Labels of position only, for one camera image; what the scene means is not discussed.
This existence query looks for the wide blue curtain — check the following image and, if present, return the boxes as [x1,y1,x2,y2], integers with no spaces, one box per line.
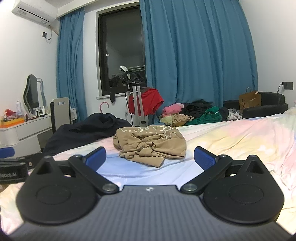
[139,0,258,121]

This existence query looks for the grey backed chair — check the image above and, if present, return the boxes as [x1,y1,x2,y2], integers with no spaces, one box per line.
[50,97,71,133]

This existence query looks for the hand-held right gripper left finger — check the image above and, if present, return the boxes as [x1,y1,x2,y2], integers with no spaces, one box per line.
[35,147,119,195]

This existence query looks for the tan printed t-shirt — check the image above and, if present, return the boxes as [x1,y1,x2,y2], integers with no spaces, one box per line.
[113,125,187,168]

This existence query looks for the silver tripod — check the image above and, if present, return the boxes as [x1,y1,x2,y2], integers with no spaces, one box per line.
[120,66,148,127]

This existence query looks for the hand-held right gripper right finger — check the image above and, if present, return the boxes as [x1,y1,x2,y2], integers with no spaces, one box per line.
[180,146,265,195]

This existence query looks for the green garment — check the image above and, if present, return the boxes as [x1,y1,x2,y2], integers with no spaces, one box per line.
[184,106,228,127]

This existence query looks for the beige crumpled garment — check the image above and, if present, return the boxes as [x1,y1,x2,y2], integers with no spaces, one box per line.
[170,113,196,127]

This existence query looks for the black wall charger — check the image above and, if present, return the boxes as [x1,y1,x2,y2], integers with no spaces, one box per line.
[279,81,294,92]

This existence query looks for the white air conditioner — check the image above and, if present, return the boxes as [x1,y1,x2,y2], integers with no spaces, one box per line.
[11,0,57,25]

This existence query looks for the dark navy garment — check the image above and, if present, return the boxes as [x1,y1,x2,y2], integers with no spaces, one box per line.
[43,113,133,156]

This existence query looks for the black garment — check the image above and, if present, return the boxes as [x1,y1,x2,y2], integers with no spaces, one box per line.
[181,101,214,116]

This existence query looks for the pink garment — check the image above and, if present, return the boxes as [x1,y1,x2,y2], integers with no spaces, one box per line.
[162,103,184,117]

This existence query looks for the wavy framed mirror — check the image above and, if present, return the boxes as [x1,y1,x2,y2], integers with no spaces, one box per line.
[23,74,44,114]

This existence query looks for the orange tray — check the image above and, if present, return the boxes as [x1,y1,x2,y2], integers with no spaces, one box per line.
[0,117,25,128]

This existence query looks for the white dressing table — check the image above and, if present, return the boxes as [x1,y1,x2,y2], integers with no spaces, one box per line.
[0,115,52,153]

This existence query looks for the black armchair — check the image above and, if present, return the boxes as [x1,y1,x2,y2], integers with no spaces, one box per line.
[223,91,288,119]

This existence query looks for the dark framed window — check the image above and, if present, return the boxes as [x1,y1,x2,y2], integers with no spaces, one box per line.
[96,6,147,97]

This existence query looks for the brown paper bag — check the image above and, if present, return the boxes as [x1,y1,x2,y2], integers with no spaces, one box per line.
[239,88,262,110]

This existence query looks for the narrow blue curtain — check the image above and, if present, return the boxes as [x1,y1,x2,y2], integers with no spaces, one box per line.
[56,9,87,122]

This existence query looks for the red shorts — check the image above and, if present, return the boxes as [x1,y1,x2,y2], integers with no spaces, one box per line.
[129,87,164,116]

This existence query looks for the white patterned garment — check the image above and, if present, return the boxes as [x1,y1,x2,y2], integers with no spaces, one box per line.
[227,109,243,121]

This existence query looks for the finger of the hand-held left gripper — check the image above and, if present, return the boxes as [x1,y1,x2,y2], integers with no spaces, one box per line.
[0,148,34,172]

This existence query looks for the yellow-green garment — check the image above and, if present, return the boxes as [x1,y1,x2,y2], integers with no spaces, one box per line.
[159,115,174,126]

